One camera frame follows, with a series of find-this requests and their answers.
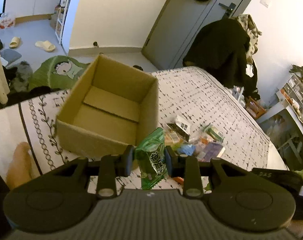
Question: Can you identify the blue snack packet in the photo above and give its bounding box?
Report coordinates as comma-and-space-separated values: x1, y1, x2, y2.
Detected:
177, 144, 196, 156

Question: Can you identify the drawer organizer shelf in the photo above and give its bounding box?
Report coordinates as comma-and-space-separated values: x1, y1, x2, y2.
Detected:
276, 73, 303, 114

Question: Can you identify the black white snack bag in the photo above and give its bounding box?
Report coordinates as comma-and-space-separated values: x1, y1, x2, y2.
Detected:
167, 115, 191, 142

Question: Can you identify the green candy packet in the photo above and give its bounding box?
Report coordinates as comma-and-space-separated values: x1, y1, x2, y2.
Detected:
135, 127, 167, 190

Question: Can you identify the red white plastic bag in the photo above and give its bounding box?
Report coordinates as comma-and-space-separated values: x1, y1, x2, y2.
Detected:
0, 12, 16, 29

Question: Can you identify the orange plastic basket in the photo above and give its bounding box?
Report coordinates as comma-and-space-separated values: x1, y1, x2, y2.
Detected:
245, 96, 266, 120

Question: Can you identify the patterned white bed sheet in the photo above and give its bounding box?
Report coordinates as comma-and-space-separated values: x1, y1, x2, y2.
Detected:
0, 58, 286, 178

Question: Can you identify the green striped burger snack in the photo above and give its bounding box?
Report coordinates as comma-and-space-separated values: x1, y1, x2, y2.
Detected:
203, 124, 224, 142

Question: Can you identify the purple white long box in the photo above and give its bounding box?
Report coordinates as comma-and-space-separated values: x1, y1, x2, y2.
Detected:
196, 142, 225, 162

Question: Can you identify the biscuit cracker packet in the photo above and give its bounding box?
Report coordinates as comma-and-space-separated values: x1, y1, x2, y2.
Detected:
165, 132, 181, 145

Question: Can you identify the cardboard box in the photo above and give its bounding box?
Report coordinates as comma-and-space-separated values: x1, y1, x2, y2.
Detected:
56, 54, 159, 158

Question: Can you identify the white desk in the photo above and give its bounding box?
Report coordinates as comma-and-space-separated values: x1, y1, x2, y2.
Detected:
256, 88, 303, 150

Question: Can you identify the person's left hand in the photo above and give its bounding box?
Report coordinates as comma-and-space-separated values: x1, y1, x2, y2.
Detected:
6, 142, 40, 190

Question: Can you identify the green cartoon floor mat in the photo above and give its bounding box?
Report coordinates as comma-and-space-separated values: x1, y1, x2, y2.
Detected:
28, 55, 89, 90

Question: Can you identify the beige slipper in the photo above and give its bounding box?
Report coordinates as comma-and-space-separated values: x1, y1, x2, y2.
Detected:
35, 40, 56, 53
9, 36, 21, 49

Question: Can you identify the grey door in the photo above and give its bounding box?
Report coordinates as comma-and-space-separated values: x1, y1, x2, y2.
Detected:
142, 0, 251, 70

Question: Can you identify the black coat pile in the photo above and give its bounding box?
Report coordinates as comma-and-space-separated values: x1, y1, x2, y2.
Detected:
183, 18, 261, 100

